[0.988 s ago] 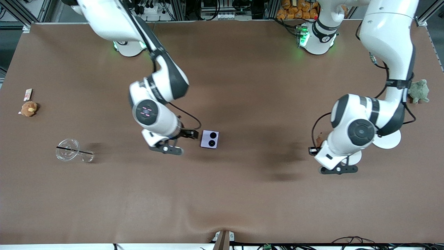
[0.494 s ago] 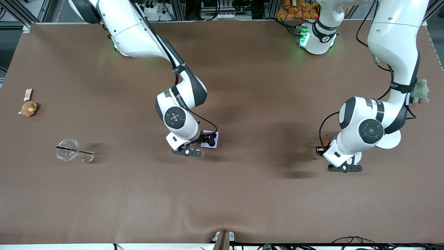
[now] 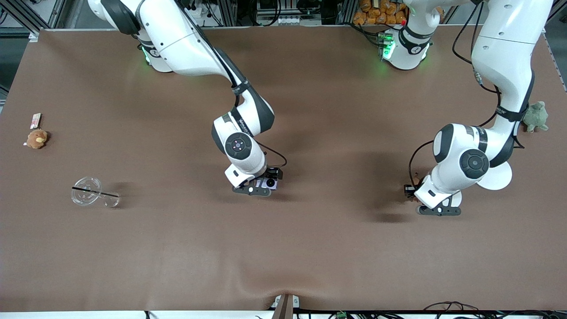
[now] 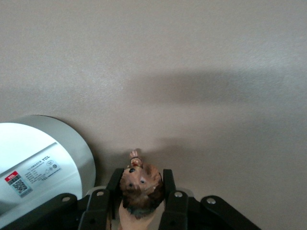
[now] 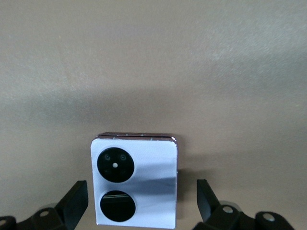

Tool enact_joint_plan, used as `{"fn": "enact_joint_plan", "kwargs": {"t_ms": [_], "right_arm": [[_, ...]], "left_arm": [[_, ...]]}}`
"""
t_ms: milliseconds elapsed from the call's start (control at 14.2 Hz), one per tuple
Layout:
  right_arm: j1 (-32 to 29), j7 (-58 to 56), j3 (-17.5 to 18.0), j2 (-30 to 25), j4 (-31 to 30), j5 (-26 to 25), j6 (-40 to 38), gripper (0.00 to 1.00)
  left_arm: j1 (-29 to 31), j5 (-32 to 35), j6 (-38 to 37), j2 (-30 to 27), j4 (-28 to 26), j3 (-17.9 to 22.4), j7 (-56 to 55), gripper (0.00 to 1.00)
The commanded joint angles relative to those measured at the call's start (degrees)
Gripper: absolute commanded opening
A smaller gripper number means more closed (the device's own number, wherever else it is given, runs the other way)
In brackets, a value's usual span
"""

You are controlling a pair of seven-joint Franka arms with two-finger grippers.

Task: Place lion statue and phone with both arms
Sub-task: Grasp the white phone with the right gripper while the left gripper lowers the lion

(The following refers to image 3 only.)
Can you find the aluminium frame profile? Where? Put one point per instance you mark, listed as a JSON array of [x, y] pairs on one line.
[[556, 13], [20, 17]]

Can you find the brown lion statue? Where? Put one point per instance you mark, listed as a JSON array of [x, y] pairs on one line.
[[416, 176]]

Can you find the green terminal connector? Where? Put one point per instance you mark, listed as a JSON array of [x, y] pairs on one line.
[[341, 315]]

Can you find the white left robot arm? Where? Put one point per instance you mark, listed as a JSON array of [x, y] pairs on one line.
[[505, 66]]

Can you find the white round desk lamp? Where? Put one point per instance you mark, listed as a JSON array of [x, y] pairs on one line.
[[498, 178]]

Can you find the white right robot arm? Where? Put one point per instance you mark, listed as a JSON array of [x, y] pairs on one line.
[[190, 48]]

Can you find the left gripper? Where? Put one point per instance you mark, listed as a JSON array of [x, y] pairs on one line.
[[409, 191]]

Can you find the clear plastic cup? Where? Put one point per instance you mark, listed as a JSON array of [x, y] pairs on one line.
[[87, 192]]

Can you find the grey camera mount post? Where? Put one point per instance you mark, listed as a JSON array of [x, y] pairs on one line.
[[285, 306]]

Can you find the brown table mat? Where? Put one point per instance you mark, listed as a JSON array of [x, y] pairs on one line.
[[283, 248]]

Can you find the brown plush toy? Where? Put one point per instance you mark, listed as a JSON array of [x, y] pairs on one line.
[[37, 139]]

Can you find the small printed card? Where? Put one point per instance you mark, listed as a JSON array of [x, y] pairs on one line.
[[36, 121]]

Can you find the black straw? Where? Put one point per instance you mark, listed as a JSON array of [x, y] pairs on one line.
[[95, 192]]

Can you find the white power strip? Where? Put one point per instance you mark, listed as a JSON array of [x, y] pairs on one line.
[[199, 12], [290, 20]]

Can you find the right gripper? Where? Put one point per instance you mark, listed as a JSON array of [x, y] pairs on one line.
[[273, 173]]

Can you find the bag of orange items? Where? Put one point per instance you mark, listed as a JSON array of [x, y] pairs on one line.
[[381, 12]]

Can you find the lilac flip phone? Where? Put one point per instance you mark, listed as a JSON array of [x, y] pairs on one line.
[[270, 183]]

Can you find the green plush turtle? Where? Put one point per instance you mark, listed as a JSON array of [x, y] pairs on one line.
[[537, 117]]

